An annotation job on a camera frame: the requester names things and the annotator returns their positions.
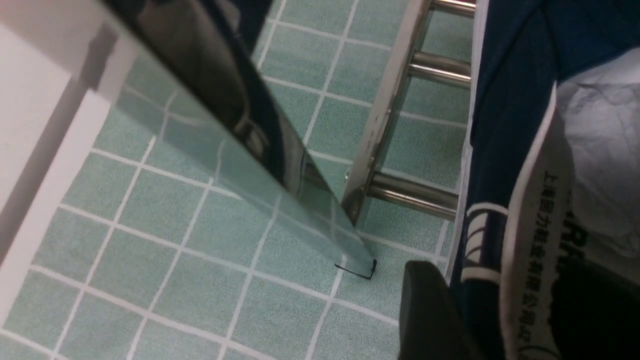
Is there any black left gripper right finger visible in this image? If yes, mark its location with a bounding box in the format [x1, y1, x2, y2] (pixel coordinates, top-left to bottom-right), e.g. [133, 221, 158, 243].
[550, 259, 640, 360]

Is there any stainless steel shoe rack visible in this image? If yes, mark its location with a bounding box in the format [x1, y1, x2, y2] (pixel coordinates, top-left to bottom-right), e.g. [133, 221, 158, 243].
[99, 0, 476, 280]

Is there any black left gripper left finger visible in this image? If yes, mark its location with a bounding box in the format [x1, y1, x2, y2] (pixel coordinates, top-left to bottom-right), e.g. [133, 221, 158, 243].
[398, 260, 483, 360]

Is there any navy slip-on shoe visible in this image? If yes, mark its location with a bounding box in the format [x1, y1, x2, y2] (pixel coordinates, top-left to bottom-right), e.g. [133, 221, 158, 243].
[448, 0, 639, 360]

